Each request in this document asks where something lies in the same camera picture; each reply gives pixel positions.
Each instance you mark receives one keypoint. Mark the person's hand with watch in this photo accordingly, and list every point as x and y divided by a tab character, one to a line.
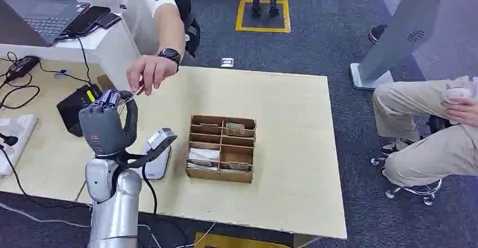
149	71

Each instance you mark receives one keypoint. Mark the seated person's hand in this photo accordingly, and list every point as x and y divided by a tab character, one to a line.
461	110

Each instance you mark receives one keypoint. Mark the robot left hand grey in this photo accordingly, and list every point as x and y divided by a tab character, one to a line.
101	126

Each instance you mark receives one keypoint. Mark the robot left arm silver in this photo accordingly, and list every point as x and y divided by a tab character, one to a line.
112	209

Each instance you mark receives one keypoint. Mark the black wrist watch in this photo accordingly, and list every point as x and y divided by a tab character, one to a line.
170	54

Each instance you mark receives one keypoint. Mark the black box with yellow label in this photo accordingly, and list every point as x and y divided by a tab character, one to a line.
76	108

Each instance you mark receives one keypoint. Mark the brown cardboard piece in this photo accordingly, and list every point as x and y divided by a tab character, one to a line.
105	82

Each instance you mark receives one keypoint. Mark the white side desk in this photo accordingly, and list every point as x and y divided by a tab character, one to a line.
108	48

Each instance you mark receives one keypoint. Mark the seated person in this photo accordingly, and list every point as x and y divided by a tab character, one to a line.
422	141

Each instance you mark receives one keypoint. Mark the small black phone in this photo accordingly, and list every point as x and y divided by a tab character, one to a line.
108	20

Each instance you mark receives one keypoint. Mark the person in white shirt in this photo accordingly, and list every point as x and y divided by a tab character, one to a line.
127	3

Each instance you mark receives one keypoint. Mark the silver floor socket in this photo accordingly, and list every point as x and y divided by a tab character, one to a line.
227	62

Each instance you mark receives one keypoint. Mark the large black phone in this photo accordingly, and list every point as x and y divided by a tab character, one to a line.
87	19

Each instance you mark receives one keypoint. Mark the white power strip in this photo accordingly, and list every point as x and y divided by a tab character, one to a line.
15	134

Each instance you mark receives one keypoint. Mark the black plug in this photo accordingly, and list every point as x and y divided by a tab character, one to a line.
9	139

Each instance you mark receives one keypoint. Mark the chrome stool base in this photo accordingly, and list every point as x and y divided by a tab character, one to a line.
414	191

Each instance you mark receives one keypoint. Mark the grey stand column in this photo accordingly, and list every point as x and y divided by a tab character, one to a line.
403	29

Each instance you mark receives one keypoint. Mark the black power adapter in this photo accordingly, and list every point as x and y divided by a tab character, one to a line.
22	67

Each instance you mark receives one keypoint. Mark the white card stack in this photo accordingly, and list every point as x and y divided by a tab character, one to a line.
203	156

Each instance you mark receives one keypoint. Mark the brown printed card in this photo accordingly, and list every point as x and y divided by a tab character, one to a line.
239	166
235	128

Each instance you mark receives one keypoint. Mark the wooden card box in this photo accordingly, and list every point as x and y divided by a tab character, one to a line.
220	153

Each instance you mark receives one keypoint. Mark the black shoe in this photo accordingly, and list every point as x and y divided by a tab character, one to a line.
376	33

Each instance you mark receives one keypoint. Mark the grey laptop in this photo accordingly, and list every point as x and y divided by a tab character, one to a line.
35	22

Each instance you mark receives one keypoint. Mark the yellow floor tape square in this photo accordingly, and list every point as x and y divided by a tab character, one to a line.
286	14

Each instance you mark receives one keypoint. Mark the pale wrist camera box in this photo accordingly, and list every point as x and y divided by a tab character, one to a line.
158	153

